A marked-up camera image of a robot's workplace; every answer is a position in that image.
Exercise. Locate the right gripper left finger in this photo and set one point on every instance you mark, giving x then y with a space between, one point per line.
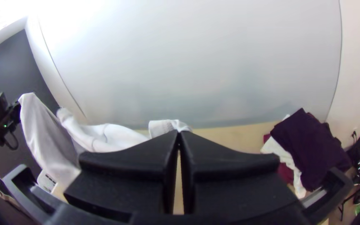
130 175

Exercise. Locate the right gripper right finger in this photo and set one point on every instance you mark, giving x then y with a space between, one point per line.
230 178

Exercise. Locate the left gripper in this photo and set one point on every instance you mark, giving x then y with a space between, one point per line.
3 109

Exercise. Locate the light grey t-shirt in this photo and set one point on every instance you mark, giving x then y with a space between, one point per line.
105 137

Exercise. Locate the heap of clothes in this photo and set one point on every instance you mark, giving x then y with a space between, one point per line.
308 147

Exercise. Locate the black tripod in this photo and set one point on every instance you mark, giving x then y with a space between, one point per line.
355 192

